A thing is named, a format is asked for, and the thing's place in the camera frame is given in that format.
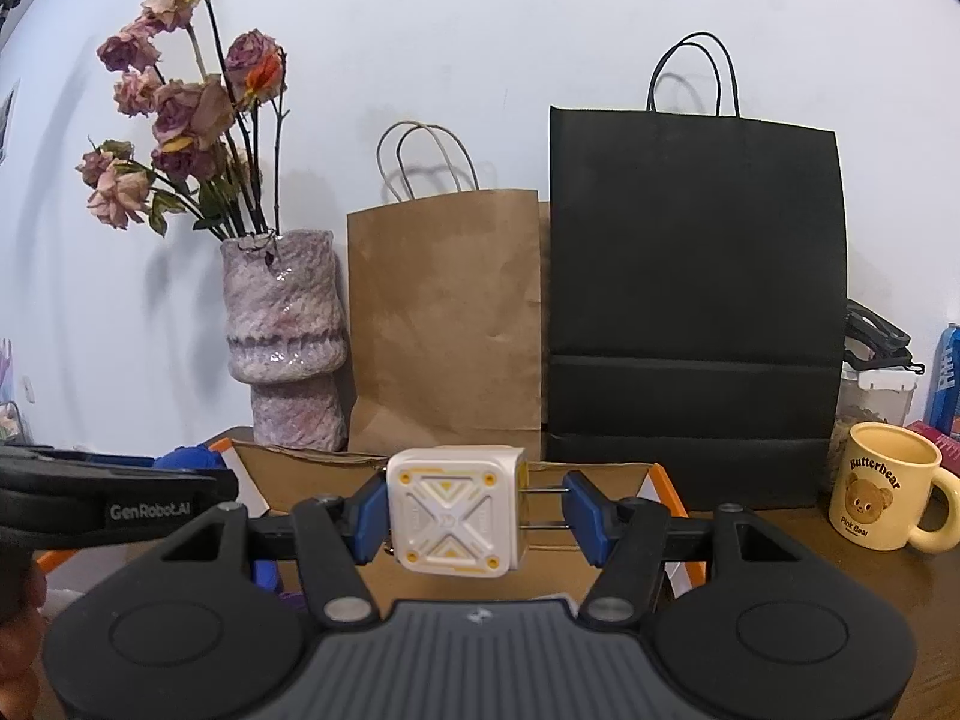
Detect dark red flat box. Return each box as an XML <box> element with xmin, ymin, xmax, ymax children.
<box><xmin>908</xmin><ymin>421</ymin><xmax>960</xmax><ymax>476</ymax></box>

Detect white yellow charger plug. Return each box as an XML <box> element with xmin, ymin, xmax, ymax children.
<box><xmin>386</xmin><ymin>445</ymin><xmax>568</xmax><ymax>578</ymax></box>

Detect black paper bag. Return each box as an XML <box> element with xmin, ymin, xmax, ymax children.
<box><xmin>544</xmin><ymin>31</ymin><xmax>848</xmax><ymax>511</ymax></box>

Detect yellow bear mug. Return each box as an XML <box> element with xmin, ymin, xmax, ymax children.
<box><xmin>828</xmin><ymin>422</ymin><xmax>960</xmax><ymax>554</ymax></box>

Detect blue contact lens case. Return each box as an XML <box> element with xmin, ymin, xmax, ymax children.
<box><xmin>153</xmin><ymin>437</ymin><xmax>302</xmax><ymax>610</ymax></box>

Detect purple ceramic vase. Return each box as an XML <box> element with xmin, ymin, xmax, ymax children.
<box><xmin>220</xmin><ymin>229</ymin><xmax>348</xmax><ymax>452</ymax></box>

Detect red cardboard pumpkin box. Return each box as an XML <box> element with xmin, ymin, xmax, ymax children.
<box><xmin>32</xmin><ymin>436</ymin><xmax>708</xmax><ymax>616</ymax></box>

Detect person's hand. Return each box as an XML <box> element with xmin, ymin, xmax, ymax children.
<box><xmin>0</xmin><ymin>562</ymin><xmax>47</xmax><ymax>720</ymax></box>

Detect dried rose bouquet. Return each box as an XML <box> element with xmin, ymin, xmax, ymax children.
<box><xmin>76</xmin><ymin>0</ymin><xmax>288</xmax><ymax>241</ymax></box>

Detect brown paper bag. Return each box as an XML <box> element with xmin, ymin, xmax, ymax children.
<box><xmin>344</xmin><ymin>118</ymin><xmax>554</xmax><ymax>458</ymax></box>

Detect blue soda can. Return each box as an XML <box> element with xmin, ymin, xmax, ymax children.
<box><xmin>926</xmin><ymin>323</ymin><xmax>960</xmax><ymax>436</ymax></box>

